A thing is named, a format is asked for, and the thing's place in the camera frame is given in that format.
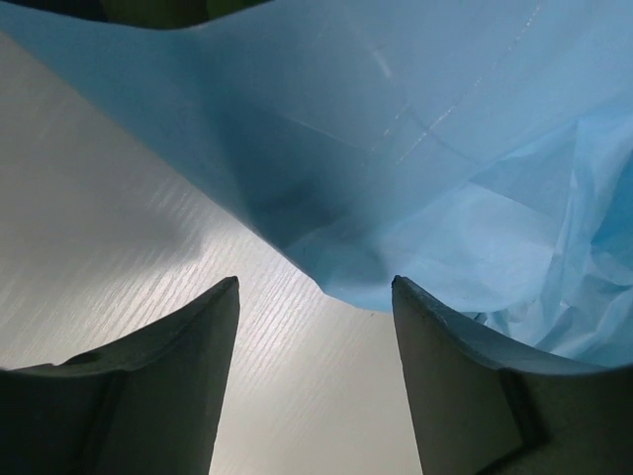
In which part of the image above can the blue wrapping paper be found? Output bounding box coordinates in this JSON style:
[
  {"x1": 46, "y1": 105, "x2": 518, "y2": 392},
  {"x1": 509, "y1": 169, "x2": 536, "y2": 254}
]
[{"x1": 1, "y1": 1, "x2": 632, "y2": 366}]

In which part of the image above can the artificial flower bunch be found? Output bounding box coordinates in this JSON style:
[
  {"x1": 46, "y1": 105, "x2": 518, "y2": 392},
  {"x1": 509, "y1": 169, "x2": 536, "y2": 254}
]
[{"x1": 100, "y1": 0, "x2": 262, "y2": 30}]

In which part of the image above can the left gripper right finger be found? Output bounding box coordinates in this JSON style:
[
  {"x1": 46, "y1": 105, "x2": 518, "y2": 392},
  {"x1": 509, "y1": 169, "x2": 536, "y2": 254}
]
[{"x1": 392, "y1": 277, "x2": 632, "y2": 474}]

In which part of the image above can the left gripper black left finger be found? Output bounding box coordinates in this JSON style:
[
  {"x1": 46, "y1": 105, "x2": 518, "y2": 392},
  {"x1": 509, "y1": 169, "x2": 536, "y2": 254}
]
[{"x1": 1, "y1": 277, "x2": 240, "y2": 474}]

